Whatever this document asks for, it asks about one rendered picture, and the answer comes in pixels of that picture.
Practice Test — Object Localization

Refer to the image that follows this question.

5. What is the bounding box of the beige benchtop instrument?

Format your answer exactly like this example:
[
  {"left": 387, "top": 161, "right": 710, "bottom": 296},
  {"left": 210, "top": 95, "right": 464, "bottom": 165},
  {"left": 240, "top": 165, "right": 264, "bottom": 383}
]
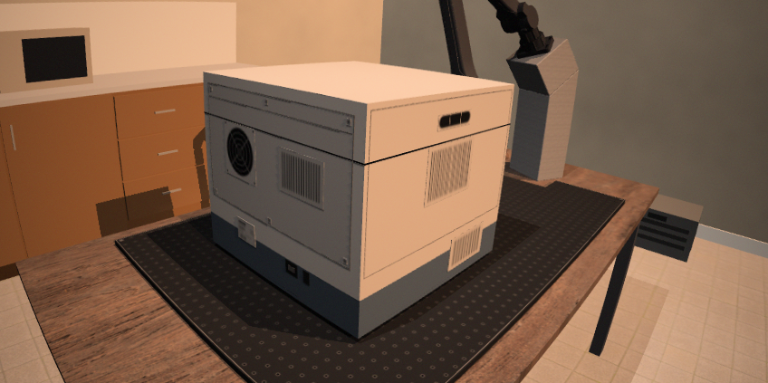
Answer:
[{"left": 203, "top": 61, "right": 514, "bottom": 339}]

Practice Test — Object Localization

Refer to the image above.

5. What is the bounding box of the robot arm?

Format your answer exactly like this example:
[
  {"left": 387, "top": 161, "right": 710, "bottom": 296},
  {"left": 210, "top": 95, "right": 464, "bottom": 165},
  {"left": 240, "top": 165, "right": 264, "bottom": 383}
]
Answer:
[{"left": 439, "top": 0, "right": 554, "bottom": 78}]

